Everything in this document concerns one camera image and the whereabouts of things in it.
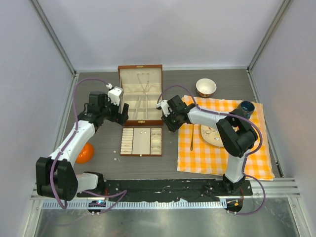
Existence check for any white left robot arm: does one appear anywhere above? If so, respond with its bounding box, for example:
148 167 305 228
36 86 129 201

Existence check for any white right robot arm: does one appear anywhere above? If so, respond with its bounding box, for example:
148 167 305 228
156 95 259 195

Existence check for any gold fork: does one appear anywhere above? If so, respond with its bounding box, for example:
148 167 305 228
190 124 195 151

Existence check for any orange upturned bowl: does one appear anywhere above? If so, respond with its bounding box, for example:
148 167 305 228
76 143 94 164

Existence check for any white ceramic bowl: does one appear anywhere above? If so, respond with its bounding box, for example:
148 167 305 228
196 78 217 98

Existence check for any dark blue mug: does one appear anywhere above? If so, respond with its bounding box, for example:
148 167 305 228
237 101 255 119

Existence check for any brown jewelry tray insert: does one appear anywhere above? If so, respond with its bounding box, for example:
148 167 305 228
120 127 162 157

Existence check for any silver chain necklace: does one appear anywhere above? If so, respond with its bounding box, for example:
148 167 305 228
137 73 151 95

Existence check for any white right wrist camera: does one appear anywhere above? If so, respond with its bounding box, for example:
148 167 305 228
156 100 172 117

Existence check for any yellow checkered cloth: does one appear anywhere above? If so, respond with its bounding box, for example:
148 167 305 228
177 103 275 180

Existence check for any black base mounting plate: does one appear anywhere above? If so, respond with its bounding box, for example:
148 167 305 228
92 179 253 202

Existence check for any brown jewelry box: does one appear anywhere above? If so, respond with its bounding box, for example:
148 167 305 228
118 64 163 126

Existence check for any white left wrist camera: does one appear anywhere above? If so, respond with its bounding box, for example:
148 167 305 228
106 83 123 107

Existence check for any white slotted cable duct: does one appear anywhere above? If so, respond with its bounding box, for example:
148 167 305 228
41 199 227 210

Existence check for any decorated ceramic plate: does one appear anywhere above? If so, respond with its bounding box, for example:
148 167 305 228
200 125 224 148

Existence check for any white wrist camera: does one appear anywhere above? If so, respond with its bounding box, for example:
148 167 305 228
156 100 172 117
106 83 123 107

